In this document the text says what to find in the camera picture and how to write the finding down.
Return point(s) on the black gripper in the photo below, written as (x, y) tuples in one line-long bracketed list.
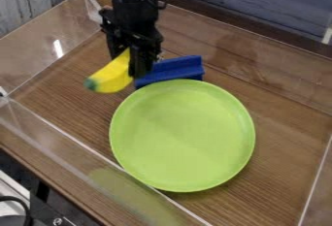
[(129, 25)]

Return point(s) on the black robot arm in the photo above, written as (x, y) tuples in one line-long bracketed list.
[(130, 29)]

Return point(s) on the clear acrylic enclosure wall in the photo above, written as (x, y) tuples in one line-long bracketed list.
[(54, 122)]

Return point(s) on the blue foam block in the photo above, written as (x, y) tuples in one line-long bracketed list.
[(185, 67)]

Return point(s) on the yellow toy banana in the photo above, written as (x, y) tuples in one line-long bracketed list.
[(112, 78)]

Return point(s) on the clear acrylic corner bracket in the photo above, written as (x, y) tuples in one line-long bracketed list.
[(94, 8)]

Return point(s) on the green round plate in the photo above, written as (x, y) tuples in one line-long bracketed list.
[(183, 135)]

